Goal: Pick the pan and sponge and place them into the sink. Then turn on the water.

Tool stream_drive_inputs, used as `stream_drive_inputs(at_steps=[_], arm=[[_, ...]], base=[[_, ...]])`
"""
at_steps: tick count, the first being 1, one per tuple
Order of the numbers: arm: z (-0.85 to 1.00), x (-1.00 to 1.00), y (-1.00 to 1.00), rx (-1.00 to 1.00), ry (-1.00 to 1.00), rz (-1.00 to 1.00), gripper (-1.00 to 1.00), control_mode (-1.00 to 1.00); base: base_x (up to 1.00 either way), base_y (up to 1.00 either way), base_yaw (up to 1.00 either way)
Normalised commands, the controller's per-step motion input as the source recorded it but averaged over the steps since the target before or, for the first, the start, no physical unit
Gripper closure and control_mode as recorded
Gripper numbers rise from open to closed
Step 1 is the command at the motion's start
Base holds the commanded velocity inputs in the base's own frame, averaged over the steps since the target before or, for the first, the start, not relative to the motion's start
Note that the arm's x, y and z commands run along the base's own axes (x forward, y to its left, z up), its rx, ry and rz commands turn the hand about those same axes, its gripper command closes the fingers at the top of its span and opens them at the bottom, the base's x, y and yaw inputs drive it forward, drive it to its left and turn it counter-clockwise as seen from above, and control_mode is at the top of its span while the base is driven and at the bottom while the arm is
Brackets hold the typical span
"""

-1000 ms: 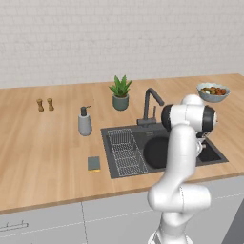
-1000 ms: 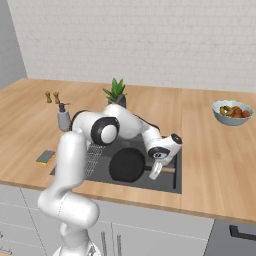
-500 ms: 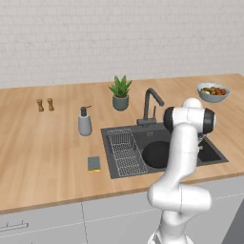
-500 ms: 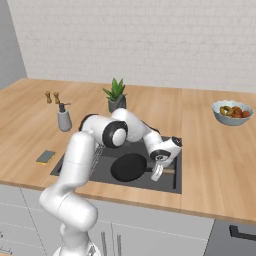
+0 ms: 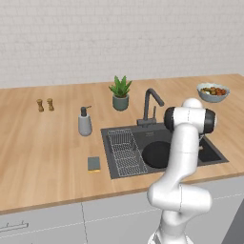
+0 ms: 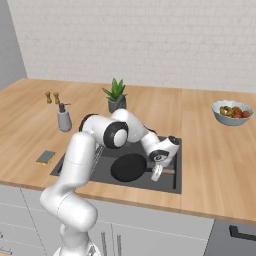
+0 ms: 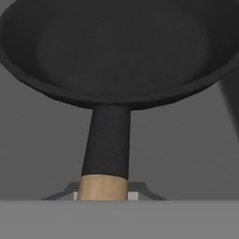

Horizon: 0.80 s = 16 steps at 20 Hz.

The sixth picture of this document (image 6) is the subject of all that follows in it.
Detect green plant in grey pot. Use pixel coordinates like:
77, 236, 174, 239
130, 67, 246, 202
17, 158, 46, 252
101, 77, 128, 115

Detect red fruit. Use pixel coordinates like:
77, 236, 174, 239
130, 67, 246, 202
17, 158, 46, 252
231, 106, 243, 119

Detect grey panel under sink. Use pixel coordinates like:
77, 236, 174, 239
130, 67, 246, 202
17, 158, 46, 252
77, 197, 216, 242

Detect yellow fruit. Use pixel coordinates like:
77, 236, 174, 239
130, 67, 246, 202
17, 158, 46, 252
219, 105, 235, 117

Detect black dishwasher handle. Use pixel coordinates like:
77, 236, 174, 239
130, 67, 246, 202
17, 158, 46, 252
228, 224, 256, 242

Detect grey cupboard door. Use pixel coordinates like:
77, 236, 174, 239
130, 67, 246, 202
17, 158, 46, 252
20, 187, 113, 256
111, 222, 208, 256

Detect grey drawer front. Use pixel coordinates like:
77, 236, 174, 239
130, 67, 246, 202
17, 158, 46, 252
0, 202, 35, 232
0, 222, 47, 256
0, 184, 27, 210

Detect dark grey sink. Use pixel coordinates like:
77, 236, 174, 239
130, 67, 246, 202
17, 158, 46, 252
49, 132, 183, 195

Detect grey soap dispenser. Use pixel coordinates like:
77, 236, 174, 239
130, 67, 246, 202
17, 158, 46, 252
56, 102, 73, 133

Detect pale blue bowl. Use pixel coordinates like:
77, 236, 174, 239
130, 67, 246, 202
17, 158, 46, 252
211, 99, 255, 127

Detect silver cupboard door handle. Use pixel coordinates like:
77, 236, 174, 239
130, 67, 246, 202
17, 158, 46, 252
115, 234, 123, 256
100, 231, 108, 256

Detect black pan with wooden handle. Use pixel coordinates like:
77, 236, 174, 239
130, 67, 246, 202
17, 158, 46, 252
110, 152, 176, 184

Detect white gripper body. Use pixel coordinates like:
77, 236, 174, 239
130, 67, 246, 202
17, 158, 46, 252
150, 165, 165, 183

